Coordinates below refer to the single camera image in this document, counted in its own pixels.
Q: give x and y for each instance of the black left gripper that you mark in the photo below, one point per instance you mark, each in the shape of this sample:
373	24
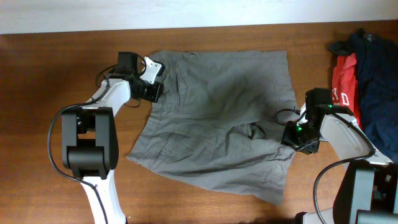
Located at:
156	89

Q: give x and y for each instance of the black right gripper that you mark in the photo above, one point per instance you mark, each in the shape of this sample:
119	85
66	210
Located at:
288	139

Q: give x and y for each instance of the grey cargo shorts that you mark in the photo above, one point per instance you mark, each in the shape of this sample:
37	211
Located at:
218	124

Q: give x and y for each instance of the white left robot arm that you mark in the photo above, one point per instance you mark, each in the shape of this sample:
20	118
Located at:
90	146

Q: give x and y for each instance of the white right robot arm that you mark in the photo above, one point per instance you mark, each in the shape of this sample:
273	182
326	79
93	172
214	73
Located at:
368	191

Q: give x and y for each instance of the red garment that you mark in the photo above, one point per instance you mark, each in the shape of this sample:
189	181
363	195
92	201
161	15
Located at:
345	90

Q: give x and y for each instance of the dark navy garment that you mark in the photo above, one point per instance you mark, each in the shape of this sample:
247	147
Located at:
377	85

